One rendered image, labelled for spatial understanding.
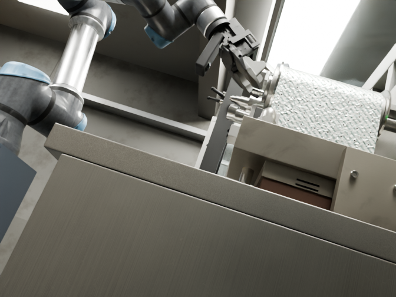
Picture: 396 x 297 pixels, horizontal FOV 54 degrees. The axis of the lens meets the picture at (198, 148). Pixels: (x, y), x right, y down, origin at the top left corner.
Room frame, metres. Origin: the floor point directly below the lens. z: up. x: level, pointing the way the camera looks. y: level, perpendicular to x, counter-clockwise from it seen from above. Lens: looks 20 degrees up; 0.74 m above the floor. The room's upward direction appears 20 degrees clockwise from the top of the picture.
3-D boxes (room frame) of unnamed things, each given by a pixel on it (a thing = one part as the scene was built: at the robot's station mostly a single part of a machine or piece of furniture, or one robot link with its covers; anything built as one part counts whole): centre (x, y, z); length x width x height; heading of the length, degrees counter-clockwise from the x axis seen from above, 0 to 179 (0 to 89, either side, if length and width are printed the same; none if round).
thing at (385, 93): (0.79, -0.37, 1.25); 0.15 x 0.01 x 0.15; 173
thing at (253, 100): (1.07, -0.13, 1.34); 0.06 x 0.06 x 0.06; 83
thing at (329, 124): (0.74, -0.24, 1.11); 0.23 x 0.01 x 0.18; 83
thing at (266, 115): (0.59, -0.10, 1.05); 0.04 x 0.04 x 0.04
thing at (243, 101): (1.08, -0.07, 1.34); 0.06 x 0.03 x 0.03; 83
